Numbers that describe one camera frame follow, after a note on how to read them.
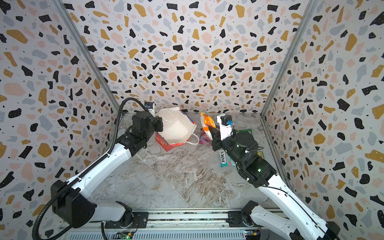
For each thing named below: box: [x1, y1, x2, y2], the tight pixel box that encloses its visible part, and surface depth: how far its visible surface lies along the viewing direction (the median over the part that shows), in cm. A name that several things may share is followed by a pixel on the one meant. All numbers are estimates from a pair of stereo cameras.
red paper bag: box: [155, 106, 200, 152], surface depth 82 cm
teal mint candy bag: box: [219, 148, 236, 168], surface depth 95 cm
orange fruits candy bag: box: [200, 110, 217, 141], surface depth 63 cm
